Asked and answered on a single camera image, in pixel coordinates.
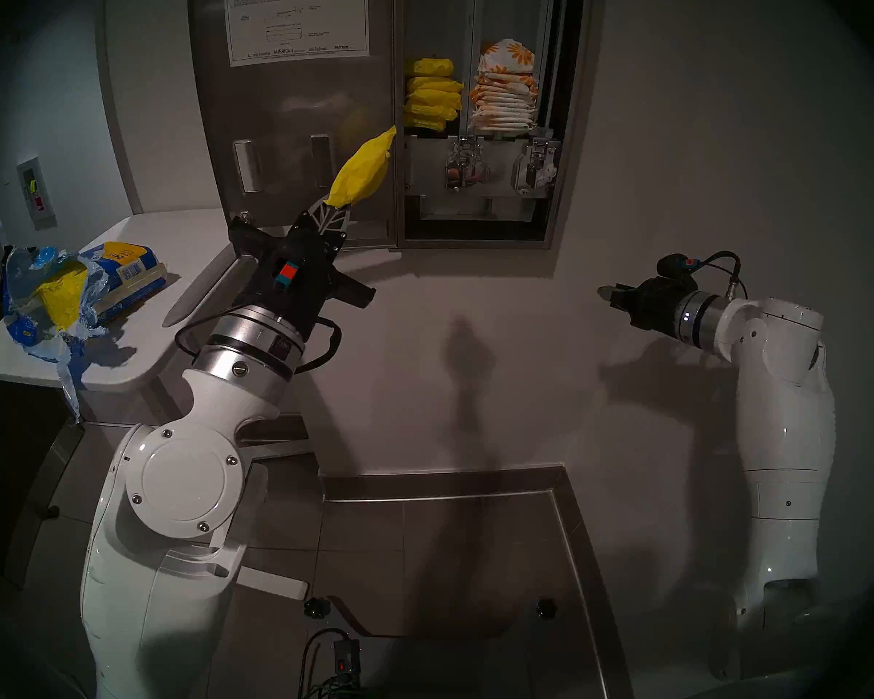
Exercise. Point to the white instruction sheet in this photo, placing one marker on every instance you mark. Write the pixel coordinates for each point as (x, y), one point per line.
(298, 20)

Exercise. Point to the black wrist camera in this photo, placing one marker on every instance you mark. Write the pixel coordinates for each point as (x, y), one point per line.
(676, 265)
(285, 271)

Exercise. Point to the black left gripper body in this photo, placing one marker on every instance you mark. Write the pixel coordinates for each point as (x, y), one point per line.
(306, 282)

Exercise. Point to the black door stopper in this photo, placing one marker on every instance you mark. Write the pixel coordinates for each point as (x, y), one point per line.
(48, 512)

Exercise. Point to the orange floral wrapped pad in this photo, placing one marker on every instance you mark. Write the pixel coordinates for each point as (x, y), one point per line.
(508, 55)

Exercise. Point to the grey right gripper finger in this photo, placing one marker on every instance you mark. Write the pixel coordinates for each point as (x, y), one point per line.
(621, 303)
(614, 290)

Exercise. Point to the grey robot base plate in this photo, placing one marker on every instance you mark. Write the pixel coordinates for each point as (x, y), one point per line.
(444, 665)

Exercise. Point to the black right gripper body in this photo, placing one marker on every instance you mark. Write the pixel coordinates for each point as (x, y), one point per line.
(658, 306)

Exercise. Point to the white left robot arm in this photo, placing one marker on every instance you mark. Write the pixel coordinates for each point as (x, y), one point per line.
(175, 486)

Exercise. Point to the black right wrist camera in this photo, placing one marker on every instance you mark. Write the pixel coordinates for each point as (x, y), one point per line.
(676, 265)

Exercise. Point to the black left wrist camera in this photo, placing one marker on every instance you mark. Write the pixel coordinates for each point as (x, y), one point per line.
(285, 271)

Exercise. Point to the black base knob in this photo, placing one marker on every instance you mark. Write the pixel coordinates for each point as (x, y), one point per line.
(546, 607)
(317, 606)

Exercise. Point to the stack of floral pads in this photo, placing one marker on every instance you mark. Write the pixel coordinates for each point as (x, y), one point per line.
(504, 104)

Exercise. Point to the torn blue plastic wrapper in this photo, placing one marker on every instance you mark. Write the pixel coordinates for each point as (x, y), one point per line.
(65, 384)

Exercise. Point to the white overbed table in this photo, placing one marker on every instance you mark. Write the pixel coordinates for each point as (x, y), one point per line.
(153, 231)

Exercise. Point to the blue yellow pad package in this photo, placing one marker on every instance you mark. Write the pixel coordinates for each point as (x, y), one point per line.
(135, 279)

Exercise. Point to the dark brown restroom door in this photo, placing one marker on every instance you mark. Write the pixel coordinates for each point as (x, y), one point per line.
(11, 472)

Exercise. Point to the steel dispenser door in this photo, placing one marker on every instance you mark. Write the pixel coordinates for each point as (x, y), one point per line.
(291, 108)

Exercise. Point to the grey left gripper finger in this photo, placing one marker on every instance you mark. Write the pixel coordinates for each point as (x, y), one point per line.
(322, 215)
(342, 220)

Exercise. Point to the steel dispenser cabinet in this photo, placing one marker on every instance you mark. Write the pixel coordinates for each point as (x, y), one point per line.
(481, 231)

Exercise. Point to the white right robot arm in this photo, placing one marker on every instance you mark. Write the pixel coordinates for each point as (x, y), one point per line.
(779, 413)

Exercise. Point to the chrome dispensing lever mechanism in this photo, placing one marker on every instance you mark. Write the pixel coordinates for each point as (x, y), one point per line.
(466, 167)
(535, 169)

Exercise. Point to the black box red switch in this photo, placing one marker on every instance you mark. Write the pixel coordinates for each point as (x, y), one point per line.
(347, 657)

